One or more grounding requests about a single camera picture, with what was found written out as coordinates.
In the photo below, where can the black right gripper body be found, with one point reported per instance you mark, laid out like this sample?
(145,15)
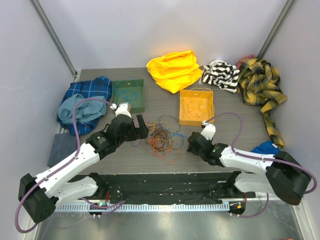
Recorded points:
(191,149)

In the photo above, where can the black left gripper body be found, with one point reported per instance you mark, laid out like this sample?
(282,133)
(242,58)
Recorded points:
(131,135)

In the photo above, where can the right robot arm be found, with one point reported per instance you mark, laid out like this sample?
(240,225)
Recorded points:
(279,174)

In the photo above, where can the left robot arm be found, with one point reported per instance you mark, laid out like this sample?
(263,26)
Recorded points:
(96,147)

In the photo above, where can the green plastic bin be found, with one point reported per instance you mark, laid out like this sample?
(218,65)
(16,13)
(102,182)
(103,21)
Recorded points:
(131,91)

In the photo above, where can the light blue cloth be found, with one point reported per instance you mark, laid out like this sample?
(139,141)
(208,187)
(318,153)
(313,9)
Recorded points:
(85,112)

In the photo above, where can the yellow plastic bin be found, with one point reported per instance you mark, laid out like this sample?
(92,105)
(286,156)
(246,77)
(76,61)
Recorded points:
(195,106)

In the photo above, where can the grey folded cloth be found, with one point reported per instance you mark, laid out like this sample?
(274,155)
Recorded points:
(64,145)

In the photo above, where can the bright blue cloth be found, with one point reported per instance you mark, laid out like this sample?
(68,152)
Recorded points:
(267,148)

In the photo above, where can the yellow cloth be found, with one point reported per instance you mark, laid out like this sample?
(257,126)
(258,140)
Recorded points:
(175,71)

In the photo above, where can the black white striped cloth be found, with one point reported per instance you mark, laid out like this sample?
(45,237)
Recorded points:
(221,74)

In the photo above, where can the yellow black plaid shirt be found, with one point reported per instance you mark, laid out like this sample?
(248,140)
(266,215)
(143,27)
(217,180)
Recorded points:
(259,85)

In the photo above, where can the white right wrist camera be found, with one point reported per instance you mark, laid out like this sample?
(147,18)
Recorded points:
(208,130)

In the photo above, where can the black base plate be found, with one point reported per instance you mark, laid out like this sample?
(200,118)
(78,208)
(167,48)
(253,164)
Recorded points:
(165,187)

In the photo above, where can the aluminium frame rail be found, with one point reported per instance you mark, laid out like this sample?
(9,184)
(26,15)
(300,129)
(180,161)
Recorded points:
(165,207)

